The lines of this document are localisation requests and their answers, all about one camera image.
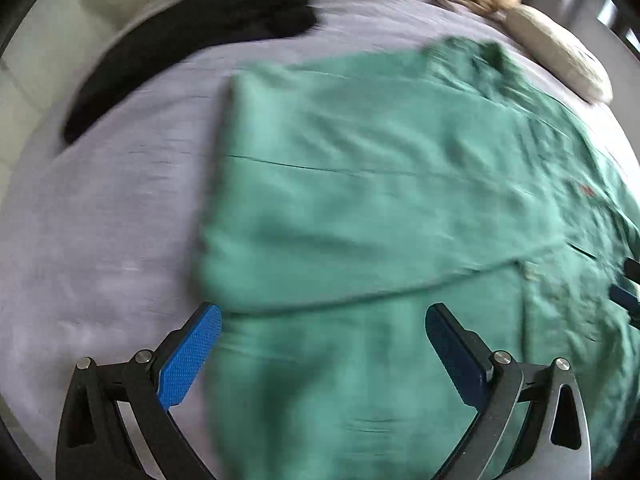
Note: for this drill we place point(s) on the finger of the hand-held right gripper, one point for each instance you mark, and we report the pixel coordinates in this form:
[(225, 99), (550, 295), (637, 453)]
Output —
[(627, 297), (634, 269)]

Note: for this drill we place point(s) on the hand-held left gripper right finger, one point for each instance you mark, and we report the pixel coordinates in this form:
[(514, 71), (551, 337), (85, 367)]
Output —
[(452, 350)]

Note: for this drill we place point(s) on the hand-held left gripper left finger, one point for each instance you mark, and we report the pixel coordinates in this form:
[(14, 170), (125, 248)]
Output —
[(192, 350)]

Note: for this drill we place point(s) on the green shirt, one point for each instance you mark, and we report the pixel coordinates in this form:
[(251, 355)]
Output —
[(400, 240)]

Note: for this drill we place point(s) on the lavender embossed blanket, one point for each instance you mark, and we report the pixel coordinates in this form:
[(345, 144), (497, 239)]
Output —
[(115, 220)]

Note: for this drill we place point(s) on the cream quilted pillow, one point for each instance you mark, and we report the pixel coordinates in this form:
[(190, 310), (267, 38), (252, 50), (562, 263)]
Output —
[(555, 55)]

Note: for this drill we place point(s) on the black garment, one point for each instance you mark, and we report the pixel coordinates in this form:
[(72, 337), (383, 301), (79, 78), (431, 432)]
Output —
[(200, 45)]

